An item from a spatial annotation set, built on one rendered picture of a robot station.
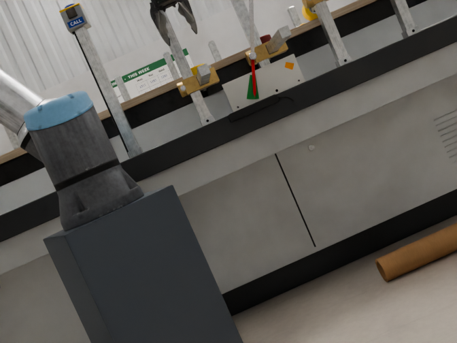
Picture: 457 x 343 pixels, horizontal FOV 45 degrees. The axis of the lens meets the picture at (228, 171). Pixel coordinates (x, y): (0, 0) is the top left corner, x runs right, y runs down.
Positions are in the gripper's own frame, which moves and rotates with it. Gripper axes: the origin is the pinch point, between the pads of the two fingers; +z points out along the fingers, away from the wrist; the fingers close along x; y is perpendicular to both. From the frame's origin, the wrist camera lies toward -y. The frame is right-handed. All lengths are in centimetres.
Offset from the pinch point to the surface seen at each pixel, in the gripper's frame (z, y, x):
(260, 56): 10.4, -32.8, 20.7
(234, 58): 5, -53, 14
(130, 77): -109, -749, -112
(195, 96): 13.7, -31.8, -4.2
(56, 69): -168, -750, -217
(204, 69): 9.8, -6.8, 2.0
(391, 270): 90, -22, 31
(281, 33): 9.3, -6.0, 26.0
